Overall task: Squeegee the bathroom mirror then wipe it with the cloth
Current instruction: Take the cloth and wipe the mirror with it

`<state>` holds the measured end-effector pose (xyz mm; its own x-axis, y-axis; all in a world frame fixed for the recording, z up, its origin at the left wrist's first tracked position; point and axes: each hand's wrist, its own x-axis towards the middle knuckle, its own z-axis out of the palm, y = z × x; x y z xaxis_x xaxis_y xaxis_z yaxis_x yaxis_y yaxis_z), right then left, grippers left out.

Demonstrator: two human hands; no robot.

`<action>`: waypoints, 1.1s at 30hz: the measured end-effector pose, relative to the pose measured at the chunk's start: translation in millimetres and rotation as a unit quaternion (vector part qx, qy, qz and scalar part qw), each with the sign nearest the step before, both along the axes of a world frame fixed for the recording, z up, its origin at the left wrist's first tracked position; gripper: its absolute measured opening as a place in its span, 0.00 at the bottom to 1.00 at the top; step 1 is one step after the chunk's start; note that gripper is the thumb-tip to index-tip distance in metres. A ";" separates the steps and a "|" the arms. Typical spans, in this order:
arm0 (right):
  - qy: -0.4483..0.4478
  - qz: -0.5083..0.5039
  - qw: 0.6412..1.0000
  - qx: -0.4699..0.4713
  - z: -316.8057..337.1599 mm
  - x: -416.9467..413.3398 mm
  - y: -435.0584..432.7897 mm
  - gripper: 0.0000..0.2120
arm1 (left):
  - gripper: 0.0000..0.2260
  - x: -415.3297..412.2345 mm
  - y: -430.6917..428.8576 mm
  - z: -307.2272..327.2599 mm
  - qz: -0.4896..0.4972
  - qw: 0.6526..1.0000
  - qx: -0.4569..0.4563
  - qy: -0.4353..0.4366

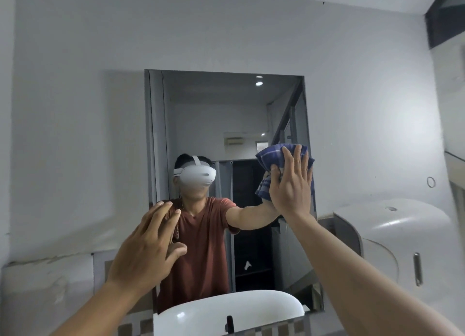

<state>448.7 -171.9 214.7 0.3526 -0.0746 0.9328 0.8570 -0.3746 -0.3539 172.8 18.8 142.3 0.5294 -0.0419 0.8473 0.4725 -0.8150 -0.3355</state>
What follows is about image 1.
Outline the person's right hand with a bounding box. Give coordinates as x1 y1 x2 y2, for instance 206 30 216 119
268 144 314 224

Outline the person's left hand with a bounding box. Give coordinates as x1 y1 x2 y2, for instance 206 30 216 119
106 201 188 293

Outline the blue checked cleaning cloth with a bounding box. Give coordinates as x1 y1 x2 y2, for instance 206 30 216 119
254 143 316 202

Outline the person's right forearm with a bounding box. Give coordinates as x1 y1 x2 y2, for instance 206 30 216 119
285 214 465 336

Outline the person's left forearm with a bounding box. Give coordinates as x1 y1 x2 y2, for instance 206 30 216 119
49 278 157 336

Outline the white ceramic sink basin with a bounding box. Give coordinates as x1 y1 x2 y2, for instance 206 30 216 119
153 290 305 336

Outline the white paper towel dispenser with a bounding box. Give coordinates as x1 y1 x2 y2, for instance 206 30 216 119
333 198 455 306

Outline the rectangular wall mirror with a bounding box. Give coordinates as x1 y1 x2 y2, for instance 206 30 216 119
144 69 325 315

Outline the dark window frame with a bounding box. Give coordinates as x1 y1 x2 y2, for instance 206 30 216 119
425 0 465 50

